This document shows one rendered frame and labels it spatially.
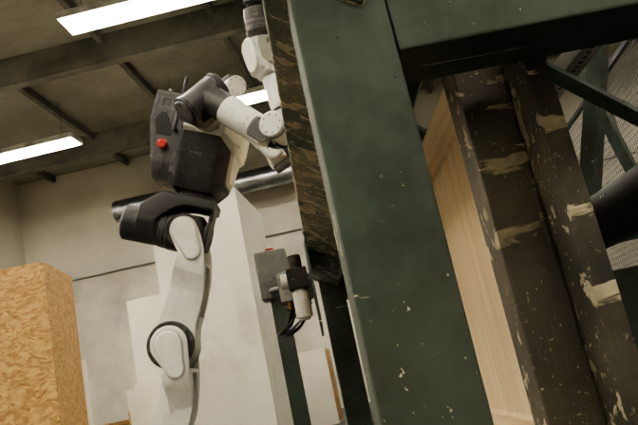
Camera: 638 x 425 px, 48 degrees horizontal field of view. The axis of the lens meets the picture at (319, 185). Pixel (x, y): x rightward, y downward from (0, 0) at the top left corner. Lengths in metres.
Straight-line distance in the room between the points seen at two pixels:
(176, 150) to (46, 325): 1.65
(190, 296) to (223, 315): 2.43
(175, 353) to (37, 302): 1.65
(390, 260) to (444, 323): 0.07
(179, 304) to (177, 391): 0.25
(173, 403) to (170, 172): 0.70
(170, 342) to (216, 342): 2.49
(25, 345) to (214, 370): 1.37
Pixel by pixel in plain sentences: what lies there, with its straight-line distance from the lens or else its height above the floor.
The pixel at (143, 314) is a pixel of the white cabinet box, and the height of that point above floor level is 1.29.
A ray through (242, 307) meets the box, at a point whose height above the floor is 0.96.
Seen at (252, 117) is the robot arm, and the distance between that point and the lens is 2.09.
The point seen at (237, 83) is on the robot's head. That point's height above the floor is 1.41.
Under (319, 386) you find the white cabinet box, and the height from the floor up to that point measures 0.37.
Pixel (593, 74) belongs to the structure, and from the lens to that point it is 2.08.
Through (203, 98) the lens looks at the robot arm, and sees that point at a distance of 2.18.
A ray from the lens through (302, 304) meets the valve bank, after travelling 2.09.
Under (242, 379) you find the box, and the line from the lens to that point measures 4.65.
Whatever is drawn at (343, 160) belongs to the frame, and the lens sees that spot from 0.64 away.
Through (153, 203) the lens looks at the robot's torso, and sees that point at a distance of 2.32.
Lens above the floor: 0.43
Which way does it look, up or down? 15 degrees up
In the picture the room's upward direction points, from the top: 12 degrees counter-clockwise
